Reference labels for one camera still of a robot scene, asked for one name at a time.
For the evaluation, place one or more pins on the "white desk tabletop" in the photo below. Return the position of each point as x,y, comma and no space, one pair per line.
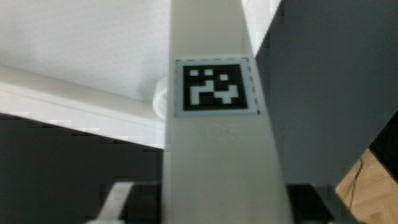
85,65

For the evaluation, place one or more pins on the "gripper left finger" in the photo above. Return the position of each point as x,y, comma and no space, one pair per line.
110,215

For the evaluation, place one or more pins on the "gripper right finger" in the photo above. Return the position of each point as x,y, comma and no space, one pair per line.
342,214

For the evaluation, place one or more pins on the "white desk leg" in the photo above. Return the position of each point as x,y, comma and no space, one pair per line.
223,178

